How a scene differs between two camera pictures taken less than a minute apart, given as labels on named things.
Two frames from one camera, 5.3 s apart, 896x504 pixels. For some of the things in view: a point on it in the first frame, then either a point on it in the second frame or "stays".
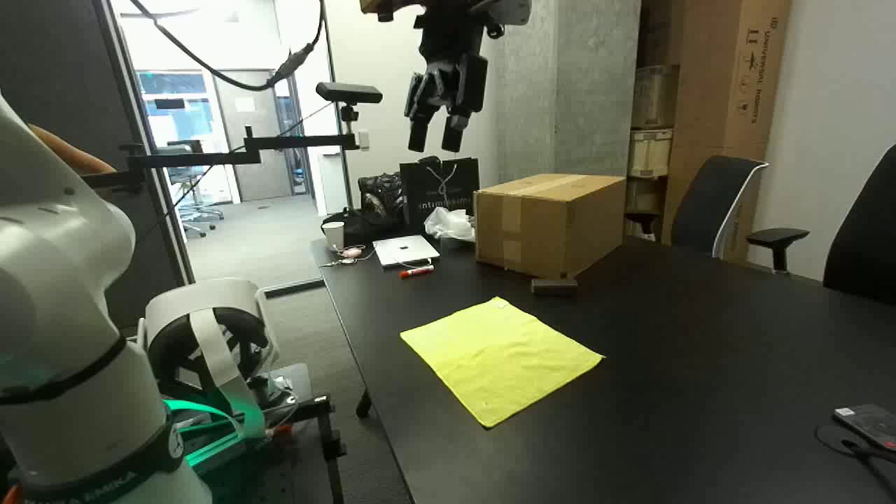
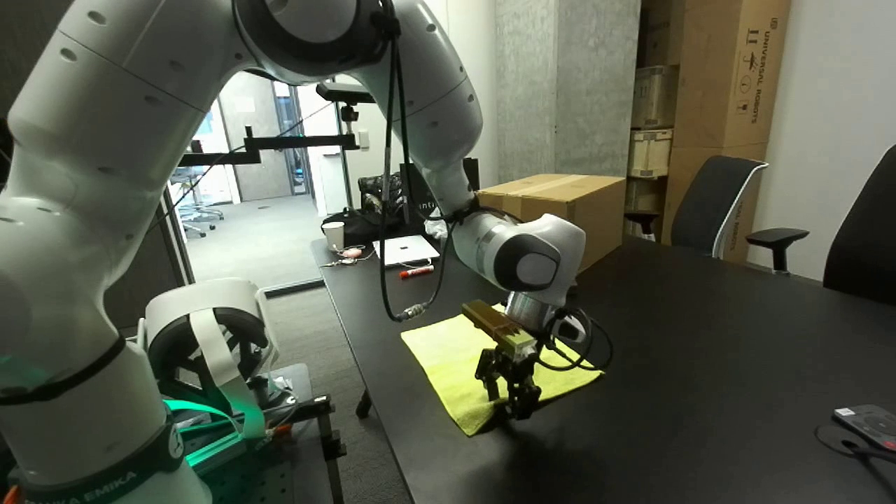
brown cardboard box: [549, 222] stays
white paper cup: [334, 233] stays
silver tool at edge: [871, 420] stays
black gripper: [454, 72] -> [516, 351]
